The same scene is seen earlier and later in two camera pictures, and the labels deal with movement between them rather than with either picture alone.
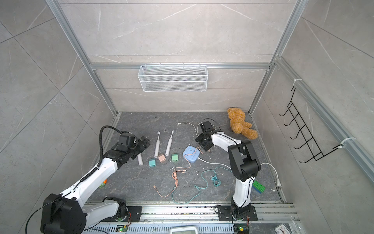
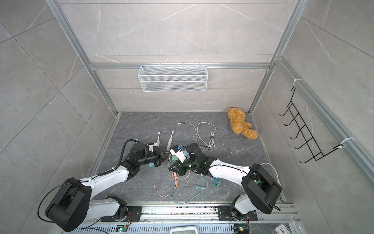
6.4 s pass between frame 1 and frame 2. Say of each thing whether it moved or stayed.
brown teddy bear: stayed
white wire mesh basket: stayed
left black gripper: moved
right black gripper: moved
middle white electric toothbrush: stayed
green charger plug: stayed
